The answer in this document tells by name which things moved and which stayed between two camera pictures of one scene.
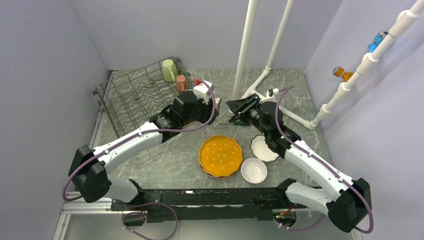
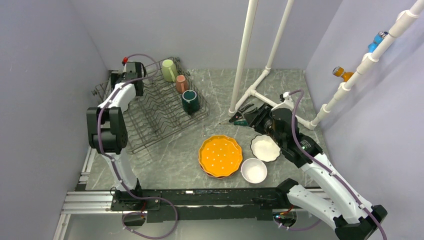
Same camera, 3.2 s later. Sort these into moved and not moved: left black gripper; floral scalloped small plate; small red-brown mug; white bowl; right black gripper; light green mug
Moved: right black gripper; left black gripper
Not moved: floral scalloped small plate; small red-brown mug; light green mug; white bowl
